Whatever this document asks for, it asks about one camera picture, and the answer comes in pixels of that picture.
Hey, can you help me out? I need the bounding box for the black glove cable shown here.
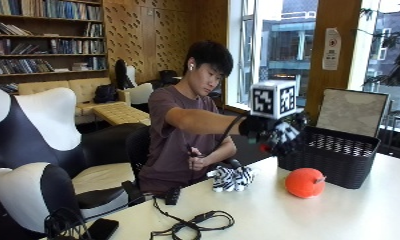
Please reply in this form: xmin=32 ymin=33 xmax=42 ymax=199
xmin=188 ymin=112 xmax=251 ymax=188

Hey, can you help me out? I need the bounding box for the white marker cube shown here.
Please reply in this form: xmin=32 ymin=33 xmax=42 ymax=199
xmin=248 ymin=79 xmax=299 ymax=120

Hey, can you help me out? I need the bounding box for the black woven basket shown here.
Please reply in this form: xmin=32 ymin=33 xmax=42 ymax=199
xmin=276 ymin=125 xmax=382 ymax=190

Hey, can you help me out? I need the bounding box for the orange plush fruit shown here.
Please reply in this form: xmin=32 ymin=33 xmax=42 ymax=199
xmin=284 ymin=167 xmax=328 ymax=200

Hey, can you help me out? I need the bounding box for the grey basket lid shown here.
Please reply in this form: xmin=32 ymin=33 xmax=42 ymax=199
xmin=315 ymin=87 xmax=392 ymax=139

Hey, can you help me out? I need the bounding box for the zebra soft toy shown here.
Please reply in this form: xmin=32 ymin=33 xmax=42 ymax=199
xmin=207 ymin=165 xmax=256 ymax=194

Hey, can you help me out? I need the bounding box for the the person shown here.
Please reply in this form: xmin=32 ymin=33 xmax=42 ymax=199
xmin=137 ymin=40 xmax=309 ymax=198

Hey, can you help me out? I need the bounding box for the white paper notice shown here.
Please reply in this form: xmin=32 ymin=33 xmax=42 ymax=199
xmin=321 ymin=27 xmax=342 ymax=72

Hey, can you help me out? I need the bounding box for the small black adapter box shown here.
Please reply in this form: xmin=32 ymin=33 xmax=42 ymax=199
xmin=163 ymin=186 xmax=183 ymax=206

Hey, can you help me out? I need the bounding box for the black bag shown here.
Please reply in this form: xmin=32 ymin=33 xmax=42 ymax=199
xmin=157 ymin=69 xmax=183 ymax=87

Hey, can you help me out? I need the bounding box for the black office chair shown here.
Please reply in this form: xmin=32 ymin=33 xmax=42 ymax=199
xmin=124 ymin=124 xmax=153 ymax=189

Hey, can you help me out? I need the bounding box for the green plant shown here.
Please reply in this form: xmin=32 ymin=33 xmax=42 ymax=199
xmin=358 ymin=2 xmax=400 ymax=88

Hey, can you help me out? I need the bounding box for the black and white lounge chair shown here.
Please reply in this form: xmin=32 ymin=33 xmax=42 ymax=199
xmin=114 ymin=58 xmax=155 ymax=105

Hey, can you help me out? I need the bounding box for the beige tufted ottoman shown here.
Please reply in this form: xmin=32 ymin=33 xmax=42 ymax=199
xmin=91 ymin=102 xmax=152 ymax=127

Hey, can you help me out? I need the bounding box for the black backpack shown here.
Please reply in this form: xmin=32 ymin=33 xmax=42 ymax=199
xmin=92 ymin=83 xmax=120 ymax=105

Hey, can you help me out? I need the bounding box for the beige tufted sofa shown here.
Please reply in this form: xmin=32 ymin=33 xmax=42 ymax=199
xmin=16 ymin=77 xmax=133 ymax=125

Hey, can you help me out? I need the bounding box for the black smartphone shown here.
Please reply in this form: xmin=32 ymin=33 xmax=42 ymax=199
xmin=80 ymin=217 xmax=120 ymax=240

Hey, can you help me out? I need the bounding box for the black and white cow-pattern chair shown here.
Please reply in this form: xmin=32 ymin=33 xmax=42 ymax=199
xmin=0 ymin=79 xmax=149 ymax=174
xmin=0 ymin=161 xmax=147 ymax=236

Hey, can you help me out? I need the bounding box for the wooden bookshelf with books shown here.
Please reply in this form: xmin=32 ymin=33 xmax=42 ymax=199
xmin=0 ymin=0 xmax=110 ymax=94

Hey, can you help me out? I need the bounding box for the black looped cable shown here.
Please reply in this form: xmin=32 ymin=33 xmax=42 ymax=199
xmin=148 ymin=196 xmax=236 ymax=240

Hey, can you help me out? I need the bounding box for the thin black cable bundle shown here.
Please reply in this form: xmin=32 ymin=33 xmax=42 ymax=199
xmin=43 ymin=207 xmax=94 ymax=240

